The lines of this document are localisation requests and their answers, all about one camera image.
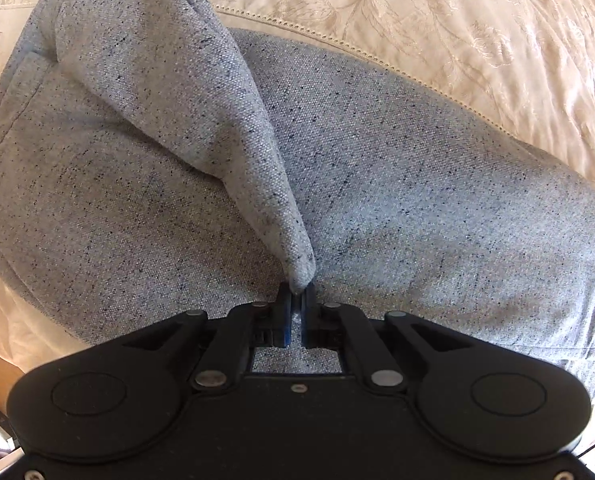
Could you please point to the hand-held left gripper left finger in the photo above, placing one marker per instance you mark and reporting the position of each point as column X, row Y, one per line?
column 288, row 321

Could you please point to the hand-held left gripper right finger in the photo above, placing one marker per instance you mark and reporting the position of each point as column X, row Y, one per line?
column 303, row 321

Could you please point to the grey speckled pants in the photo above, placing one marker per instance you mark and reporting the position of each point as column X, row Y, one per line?
column 402, row 185

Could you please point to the white bed sheet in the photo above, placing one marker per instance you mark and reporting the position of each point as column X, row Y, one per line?
column 22, row 310

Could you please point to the cream embroidered bed cover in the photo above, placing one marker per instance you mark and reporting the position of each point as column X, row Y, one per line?
column 452, row 15

